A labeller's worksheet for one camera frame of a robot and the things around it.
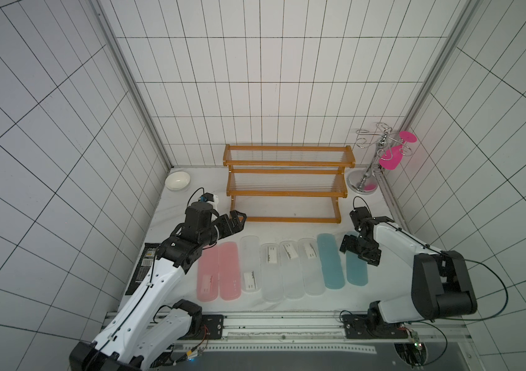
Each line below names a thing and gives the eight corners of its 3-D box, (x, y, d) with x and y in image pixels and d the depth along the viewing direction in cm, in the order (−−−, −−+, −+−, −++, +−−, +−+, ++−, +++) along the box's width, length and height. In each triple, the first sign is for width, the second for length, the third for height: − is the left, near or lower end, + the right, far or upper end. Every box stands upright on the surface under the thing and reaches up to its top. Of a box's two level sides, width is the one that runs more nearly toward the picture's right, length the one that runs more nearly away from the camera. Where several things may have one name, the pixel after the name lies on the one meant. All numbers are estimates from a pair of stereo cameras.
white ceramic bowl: (166, 191, 111) (163, 186, 108) (171, 176, 117) (168, 171, 114) (190, 191, 111) (188, 186, 108) (194, 176, 117) (192, 171, 114)
